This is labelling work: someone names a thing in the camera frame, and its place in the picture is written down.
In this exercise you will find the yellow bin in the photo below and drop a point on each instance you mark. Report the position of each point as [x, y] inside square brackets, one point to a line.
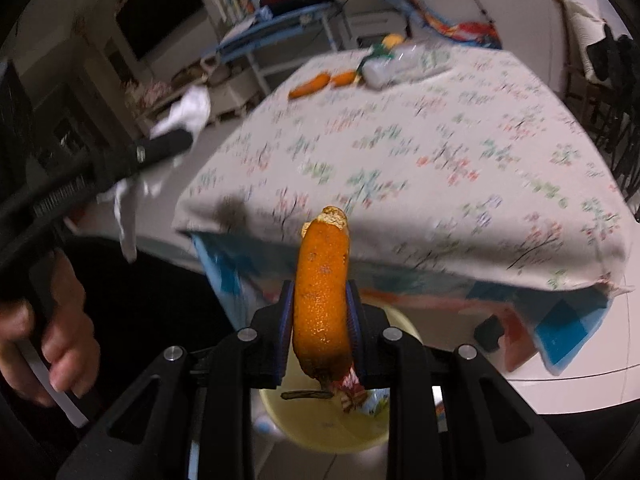
[320, 435]

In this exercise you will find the chair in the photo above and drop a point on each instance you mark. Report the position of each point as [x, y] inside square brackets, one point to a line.
[575, 25]

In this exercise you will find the large orange peel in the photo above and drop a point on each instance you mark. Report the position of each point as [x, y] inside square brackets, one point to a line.
[320, 300]

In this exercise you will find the person's left hand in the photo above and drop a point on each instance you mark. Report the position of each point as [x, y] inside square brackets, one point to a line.
[70, 330]

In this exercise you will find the white tissue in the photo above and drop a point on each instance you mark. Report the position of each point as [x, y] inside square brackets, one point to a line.
[192, 107]

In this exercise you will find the black television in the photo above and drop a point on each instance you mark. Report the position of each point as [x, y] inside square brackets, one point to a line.
[155, 15]

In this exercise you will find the dark cloth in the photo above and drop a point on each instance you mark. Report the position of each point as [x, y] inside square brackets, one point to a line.
[612, 50]

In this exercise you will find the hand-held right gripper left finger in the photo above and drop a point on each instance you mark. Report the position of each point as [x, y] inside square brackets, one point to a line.
[285, 315]

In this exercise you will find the blue patchwork cloth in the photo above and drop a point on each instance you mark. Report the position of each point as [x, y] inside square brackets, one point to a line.
[565, 325]

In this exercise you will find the yellow fruit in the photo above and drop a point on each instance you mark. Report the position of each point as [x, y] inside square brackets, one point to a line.
[393, 40]

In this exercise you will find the clear plastic bottle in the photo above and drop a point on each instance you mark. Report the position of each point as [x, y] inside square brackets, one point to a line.
[400, 67]

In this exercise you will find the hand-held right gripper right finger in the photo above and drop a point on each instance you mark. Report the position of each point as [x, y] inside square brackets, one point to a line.
[353, 320]

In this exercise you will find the floral tablecloth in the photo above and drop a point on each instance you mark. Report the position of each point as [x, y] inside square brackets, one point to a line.
[400, 185]

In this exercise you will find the small black object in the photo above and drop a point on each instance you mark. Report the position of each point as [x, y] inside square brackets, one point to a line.
[490, 335]

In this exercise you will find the white low cabinet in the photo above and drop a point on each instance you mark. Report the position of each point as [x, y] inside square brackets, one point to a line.
[225, 100]

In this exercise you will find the green wrapper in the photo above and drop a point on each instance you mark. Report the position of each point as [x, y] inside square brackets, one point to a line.
[377, 52]

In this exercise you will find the blue metal shelf rack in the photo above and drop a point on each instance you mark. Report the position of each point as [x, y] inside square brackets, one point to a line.
[280, 22]

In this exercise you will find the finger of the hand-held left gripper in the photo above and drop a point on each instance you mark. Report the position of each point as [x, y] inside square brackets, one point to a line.
[155, 150]

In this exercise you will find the person's black clothing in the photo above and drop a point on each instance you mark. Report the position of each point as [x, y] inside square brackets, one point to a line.
[150, 310]

